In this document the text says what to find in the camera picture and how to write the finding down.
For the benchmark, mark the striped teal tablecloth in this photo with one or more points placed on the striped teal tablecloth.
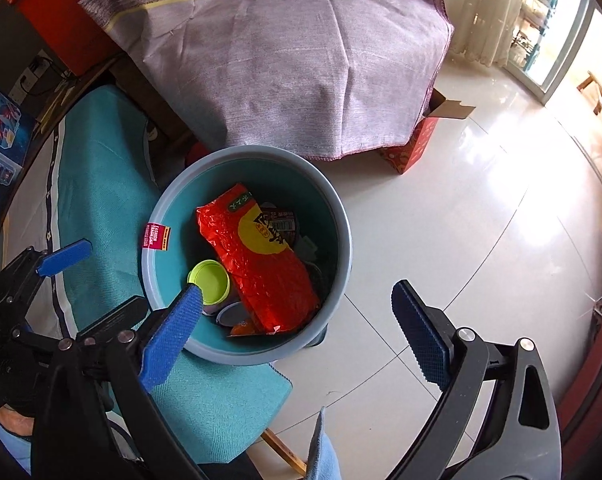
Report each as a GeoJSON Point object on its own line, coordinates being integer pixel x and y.
{"type": "Point", "coordinates": [96, 185]}

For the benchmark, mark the orange snack packet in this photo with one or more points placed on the orange snack packet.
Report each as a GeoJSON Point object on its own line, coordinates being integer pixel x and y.
{"type": "Point", "coordinates": [241, 330]}

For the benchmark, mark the dark red furniture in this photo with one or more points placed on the dark red furniture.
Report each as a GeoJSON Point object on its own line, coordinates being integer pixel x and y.
{"type": "Point", "coordinates": [596, 360]}

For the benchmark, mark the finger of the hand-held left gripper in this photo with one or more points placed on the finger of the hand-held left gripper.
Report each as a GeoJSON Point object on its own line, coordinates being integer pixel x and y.
{"type": "Point", "coordinates": [116, 317]}
{"type": "Point", "coordinates": [66, 255]}

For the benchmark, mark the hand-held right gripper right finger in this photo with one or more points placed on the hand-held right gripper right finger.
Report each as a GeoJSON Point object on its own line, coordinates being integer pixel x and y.
{"type": "Point", "coordinates": [421, 335]}

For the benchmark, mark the wooden table leg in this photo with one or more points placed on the wooden table leg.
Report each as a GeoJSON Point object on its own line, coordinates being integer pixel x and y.
{"type": "Point", "coordinates": [286, 452]}

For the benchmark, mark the red gift bag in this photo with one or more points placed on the red gift bag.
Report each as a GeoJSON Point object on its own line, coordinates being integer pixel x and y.
{"type": "Point", "coordinates": [71, 25]}

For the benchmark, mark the pink cup green lid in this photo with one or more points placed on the pink cup green lid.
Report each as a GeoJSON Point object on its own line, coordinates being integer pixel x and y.
{"type": "Point", "coordinates": [208, 280]}

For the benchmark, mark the purple paper bag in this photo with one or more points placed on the purple paper bag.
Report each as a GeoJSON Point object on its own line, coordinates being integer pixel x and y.
{"type": "Point", "coordinates": [281, 60]}

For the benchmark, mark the red printed carton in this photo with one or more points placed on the red printed carton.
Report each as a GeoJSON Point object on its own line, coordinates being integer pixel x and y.
{"type": "Point", "coordinates": [416, 145]}

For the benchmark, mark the blue toy box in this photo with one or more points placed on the blue toy box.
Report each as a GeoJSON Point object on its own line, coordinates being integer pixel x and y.
{"type": "Point", "coordinates": [1, 125]}

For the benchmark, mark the cream curtain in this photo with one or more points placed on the cream curtain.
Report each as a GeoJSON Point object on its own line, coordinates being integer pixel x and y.
{"type": "Point", "coordinates": [481, 10]}

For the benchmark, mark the sliding glass door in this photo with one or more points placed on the sliding glass door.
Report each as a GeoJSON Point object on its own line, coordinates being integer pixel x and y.
{"type": "Point", "coordinates": [571, 45]}

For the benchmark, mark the wooden chair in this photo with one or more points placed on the wooden chair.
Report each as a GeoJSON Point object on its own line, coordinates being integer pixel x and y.
{"type": "Point", "coordinates": [601, 105]}

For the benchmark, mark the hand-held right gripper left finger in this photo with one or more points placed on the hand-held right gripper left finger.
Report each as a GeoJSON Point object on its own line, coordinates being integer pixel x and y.
{"type": "Point", "coordinates": [173, 330]}

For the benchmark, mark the red snack wrapper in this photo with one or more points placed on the red snack wrapper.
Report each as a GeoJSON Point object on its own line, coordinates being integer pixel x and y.
{"type": "Point", "coordinates": [271, 280]}

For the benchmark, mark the dark packet white label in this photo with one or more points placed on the dark packet white label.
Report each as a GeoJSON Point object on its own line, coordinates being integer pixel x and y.
{"type": "Point", "coordinates": [281, 222]}

